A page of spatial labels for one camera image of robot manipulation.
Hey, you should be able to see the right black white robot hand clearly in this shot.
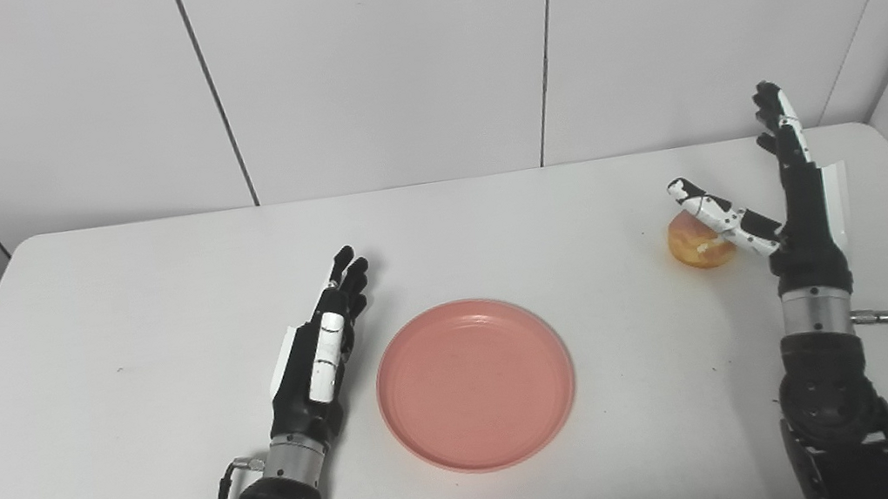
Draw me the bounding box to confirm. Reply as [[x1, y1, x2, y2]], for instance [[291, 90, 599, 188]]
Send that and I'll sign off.
[[653, 71, 864, 314]]

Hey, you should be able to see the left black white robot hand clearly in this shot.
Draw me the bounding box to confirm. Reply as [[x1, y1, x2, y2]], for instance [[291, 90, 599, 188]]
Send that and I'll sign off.
[[244, 243, 394, 448]]

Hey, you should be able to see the cream puff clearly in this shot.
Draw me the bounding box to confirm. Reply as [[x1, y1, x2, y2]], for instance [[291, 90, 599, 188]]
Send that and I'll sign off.
[[663, 204, 739, 276]]

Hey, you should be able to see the pink round plate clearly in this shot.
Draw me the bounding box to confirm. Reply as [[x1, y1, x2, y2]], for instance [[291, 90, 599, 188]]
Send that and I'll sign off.
[[365, 285, 589, 487]]

